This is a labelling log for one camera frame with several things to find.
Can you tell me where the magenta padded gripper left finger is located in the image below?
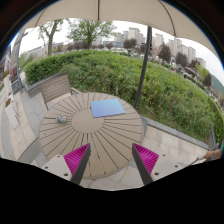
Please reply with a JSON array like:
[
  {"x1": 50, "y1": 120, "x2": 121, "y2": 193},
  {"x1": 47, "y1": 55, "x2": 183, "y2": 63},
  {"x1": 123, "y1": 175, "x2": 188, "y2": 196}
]
[{"x1": 42, "y1": 143, "x2": 92, "y2": 186}]

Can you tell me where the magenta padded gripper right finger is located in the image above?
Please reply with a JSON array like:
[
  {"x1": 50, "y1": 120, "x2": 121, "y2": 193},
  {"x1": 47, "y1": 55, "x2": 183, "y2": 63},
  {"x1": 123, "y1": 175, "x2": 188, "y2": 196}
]
[{"x1": 131, "y1": 142, "x2": 188, "y2": 186}]

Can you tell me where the small green computer mouse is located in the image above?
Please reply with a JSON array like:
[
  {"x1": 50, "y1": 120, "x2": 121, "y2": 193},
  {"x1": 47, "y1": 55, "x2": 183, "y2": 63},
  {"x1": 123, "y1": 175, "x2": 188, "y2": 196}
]
[{"x1": 56, "y1": 115, "x2": 67, "y2": 123}]

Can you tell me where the blue mouse pad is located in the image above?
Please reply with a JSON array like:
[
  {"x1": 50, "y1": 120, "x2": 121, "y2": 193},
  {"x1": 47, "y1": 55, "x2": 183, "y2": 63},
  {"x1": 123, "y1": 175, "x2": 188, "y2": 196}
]
[{"x1": 90, "y1": 99, "x2": 125, "y2": 118}]

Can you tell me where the round wooden slatted table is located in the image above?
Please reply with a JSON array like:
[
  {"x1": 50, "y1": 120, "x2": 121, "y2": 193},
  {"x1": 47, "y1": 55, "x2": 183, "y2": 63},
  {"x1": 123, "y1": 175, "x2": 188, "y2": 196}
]
[{"x1": 39, "y1": 93, "x2": 144, "y2": 179}]

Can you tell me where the green hedge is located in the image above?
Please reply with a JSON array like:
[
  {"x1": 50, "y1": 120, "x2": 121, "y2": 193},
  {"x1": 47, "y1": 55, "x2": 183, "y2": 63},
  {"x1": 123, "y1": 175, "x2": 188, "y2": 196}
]
[{"x1": 25, "y1": 50, "x2": 224, "y2": 142}]

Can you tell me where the wooden slatted chair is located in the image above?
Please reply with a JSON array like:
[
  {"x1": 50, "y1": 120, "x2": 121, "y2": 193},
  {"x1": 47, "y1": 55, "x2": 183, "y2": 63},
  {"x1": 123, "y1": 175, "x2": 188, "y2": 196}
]
[{"x1": 40, "y1": 74, "x2": 80, "y2": 108}]

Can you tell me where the dark umbrella pole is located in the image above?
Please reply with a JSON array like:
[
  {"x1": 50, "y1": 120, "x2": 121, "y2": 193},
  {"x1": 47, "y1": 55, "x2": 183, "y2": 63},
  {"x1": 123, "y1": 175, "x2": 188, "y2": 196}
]
[{"x1": 134, "y1": 26, "x2": 152, "y2": 109}]

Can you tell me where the beige patio umbrella canopy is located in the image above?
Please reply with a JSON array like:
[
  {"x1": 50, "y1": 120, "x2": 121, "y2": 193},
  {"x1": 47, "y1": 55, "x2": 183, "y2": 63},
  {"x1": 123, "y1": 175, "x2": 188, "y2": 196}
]
[{"x1": 22, "y1": 0, "x2": 218, "y2": 56}]

